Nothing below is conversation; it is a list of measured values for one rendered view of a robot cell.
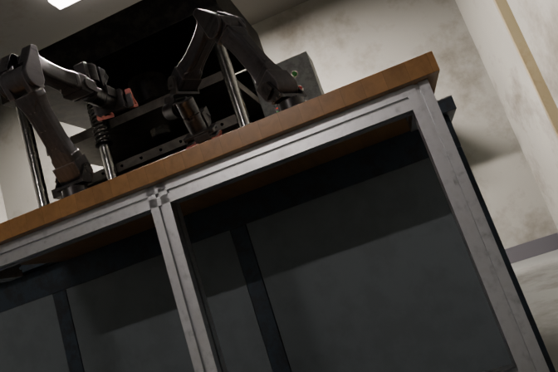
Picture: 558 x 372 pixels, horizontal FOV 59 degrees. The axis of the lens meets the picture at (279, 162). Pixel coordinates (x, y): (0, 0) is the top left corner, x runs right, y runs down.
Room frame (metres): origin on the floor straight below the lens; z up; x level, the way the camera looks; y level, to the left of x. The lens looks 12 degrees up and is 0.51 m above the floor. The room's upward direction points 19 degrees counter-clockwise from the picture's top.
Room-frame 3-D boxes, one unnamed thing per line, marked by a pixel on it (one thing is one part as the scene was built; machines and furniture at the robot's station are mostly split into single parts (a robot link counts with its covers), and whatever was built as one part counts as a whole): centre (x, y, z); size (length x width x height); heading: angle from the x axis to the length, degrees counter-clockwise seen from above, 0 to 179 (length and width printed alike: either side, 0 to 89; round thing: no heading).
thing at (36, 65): (1.23, 0.52, 1.17); 0.30 x 0.09 x 0.12; 169
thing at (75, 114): (2.71, 0.59, 1.75); 1.30 x 0.84 x 0.61; 78
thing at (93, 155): (2.76, 0.57, 1.51); 1.10 x 0.70 x 0.05; 78
